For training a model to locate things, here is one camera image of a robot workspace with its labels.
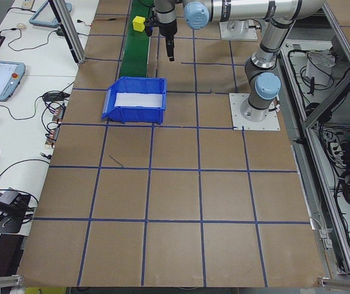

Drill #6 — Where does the blue plastic storage bin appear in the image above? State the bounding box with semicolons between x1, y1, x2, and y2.
101;76;168;125

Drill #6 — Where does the dark grey adapter box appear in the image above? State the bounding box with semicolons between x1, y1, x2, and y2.
0;188;31;221

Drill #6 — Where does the light blue teach pendant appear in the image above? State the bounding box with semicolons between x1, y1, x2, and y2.
28;0;74;27
0;60;26;102

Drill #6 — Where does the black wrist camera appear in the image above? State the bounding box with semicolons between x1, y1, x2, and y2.
144;17;156;37

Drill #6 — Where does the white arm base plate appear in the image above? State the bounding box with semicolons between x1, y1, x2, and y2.
218;20;259;42
229;92;282;132

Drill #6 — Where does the V-shaped metal bar frame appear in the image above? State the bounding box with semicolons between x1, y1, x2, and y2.
277;0;350;276

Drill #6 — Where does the aluminium extrusion post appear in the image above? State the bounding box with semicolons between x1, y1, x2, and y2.
48;0;86;64

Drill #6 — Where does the yellow foam block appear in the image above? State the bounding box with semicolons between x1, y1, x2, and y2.
132;15;146;32

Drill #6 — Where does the white power strip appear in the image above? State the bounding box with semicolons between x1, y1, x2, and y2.
323;131;347;168

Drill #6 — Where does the green conveyor belt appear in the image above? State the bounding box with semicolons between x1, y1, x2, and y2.
121;0;151;78

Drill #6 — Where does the white grey box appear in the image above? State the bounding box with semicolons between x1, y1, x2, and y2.
305;50;337;86

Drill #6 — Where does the aluminium extrusion bar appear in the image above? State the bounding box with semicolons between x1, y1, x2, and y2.
0;274;25;289
317;275;350;289

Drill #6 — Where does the black power adapter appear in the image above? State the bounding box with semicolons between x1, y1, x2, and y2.
42;91;70;102

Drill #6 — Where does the small circuit board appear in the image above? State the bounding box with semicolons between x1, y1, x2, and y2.
51;104;67;125
45;127;59;146

